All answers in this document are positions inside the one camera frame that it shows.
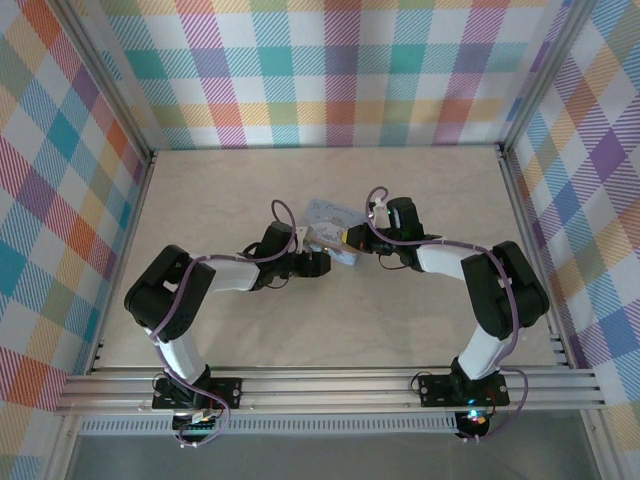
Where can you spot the blue cartoon tin box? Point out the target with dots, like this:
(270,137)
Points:
(330,220)

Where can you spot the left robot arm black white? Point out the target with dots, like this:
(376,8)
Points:
(165,295)

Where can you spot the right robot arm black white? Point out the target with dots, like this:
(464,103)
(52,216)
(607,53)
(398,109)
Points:
(505,295)

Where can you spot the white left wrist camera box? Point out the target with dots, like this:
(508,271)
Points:
(301,239)

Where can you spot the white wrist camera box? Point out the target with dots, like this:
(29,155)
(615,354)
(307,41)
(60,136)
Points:
(301,239)
(376,207)

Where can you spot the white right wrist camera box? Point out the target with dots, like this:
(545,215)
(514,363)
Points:
(376,207)

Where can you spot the aluminium side rail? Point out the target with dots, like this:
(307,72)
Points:
(125,225)
(525,225)

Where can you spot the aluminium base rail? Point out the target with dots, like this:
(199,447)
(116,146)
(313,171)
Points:
(325,390)

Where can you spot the aluminium corner post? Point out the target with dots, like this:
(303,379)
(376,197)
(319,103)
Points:
(539,75)
(114,80)

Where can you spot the aluminium frame leg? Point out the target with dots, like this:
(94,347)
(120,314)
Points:
(62,450)
(597,450)

